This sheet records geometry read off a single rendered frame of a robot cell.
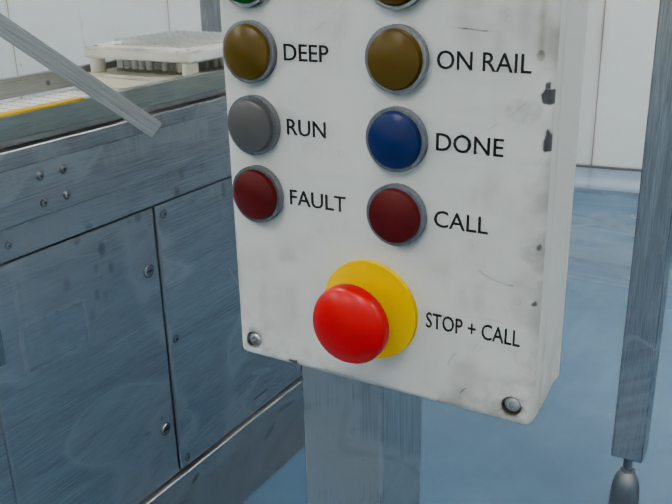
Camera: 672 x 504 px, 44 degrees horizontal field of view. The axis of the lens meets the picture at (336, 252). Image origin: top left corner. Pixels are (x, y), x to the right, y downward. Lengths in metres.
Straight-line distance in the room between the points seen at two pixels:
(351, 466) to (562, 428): 1.61
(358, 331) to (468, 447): 1.66
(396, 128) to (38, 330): 0.98
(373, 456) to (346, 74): 0.26
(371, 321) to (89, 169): 0.89
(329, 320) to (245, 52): 0.13
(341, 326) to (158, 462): 1.21
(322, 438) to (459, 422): 1.58
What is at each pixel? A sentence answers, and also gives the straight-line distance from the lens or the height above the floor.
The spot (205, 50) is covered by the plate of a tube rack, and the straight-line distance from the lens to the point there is 1.44.
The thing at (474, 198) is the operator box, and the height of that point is 1.01.
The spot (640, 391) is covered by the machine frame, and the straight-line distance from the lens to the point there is 1.72.
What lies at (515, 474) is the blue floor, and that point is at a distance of 1.97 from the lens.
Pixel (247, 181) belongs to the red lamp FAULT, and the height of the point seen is 1.01.
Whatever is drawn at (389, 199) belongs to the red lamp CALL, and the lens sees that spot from 0.39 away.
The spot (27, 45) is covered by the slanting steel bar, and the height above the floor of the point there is 1.01.
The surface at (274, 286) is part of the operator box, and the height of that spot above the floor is 0.95.
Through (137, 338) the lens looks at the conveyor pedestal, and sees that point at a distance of 1.45.
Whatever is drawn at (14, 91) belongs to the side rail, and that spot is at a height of 0.91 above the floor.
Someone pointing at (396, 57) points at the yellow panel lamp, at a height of 1.07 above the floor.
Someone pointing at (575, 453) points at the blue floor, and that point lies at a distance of 2.06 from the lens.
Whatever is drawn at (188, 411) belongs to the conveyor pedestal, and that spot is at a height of 0.31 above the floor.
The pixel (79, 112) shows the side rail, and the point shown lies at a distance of 1.22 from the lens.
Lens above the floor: 1.12
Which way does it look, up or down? 20 degrees down
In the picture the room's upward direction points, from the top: 1 degrees counter-clockwise
